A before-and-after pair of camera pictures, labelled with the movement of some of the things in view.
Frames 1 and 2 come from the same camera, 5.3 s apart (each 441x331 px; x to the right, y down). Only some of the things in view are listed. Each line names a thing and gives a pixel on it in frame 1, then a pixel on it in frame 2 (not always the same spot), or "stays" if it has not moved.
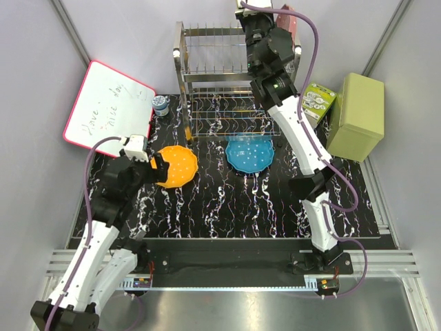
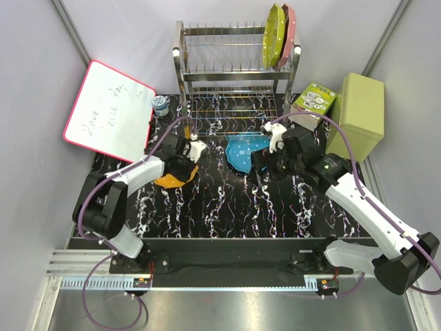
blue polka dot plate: x=249 y=152 stays
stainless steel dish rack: x=217 y=96 stays
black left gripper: x=156 y=167 → x=184 y=169
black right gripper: x=243 y=20 → x=259 y=159
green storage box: x=358 y=121 stays
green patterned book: x=316 y=99 stays
